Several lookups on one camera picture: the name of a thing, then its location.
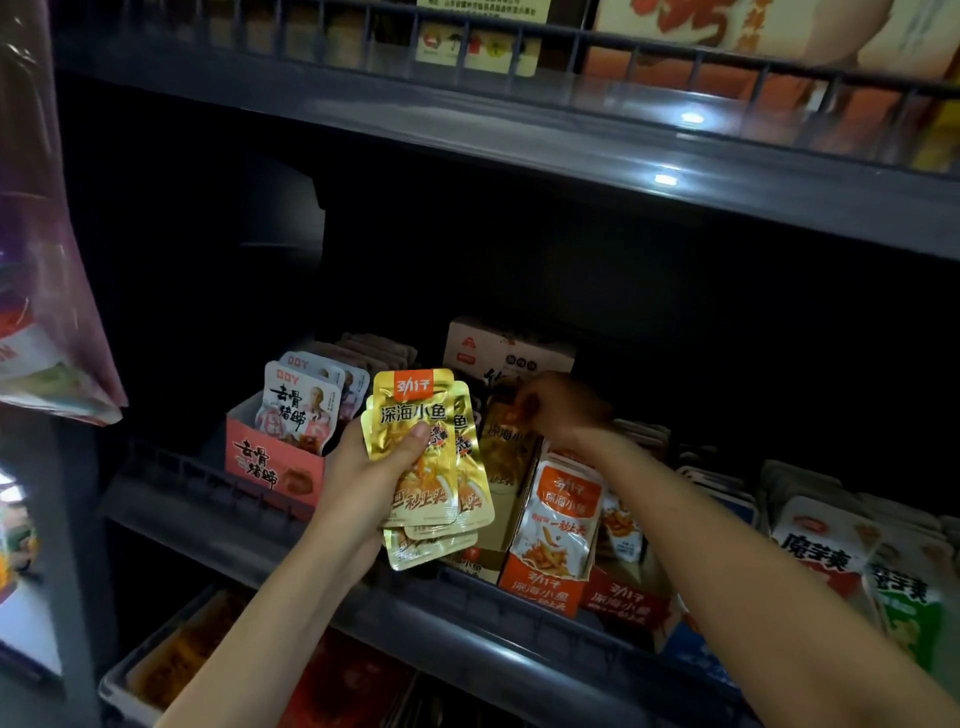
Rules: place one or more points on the plain brown carton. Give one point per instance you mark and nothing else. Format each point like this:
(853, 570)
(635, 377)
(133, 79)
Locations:
(300, 23)

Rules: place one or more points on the row of snack display cartons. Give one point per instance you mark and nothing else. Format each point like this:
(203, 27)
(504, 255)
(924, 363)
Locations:
(555, 525)

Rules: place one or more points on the person's right hand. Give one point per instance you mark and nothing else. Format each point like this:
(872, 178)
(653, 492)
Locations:
(558, 408)

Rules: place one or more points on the clear plastic tray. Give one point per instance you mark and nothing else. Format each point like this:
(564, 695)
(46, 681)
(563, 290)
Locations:
(113, 693)

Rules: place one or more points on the person's right forearm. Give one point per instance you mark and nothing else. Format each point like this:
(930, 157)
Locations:
(780, 585)

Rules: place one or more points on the purple clear hanging snack bag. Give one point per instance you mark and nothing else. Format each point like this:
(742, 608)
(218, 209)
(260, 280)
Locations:
(60, 300)

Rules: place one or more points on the person's left forearm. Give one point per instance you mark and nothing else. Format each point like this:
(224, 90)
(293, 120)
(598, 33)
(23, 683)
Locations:
(270, 638)

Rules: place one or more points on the pink white display carton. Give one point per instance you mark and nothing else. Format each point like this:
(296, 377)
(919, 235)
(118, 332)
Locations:
(263, 465)

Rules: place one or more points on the dark orange snack packs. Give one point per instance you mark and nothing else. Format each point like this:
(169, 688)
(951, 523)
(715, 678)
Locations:
(188, 653)

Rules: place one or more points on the grey metal store shelf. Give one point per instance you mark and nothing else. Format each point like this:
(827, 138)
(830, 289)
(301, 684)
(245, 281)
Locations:
(525, 135)

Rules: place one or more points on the handful of gold snack packets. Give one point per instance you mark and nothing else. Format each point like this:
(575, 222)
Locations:
(428, 450)

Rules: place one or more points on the pile of red snack packets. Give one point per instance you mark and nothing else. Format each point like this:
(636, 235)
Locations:
(345, 690)

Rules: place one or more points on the yellow label dark carton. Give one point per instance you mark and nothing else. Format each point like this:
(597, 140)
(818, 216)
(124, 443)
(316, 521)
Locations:
(480, 45)

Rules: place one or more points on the person's left hand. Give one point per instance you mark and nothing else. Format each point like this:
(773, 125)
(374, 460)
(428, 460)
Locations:
(360, 495)

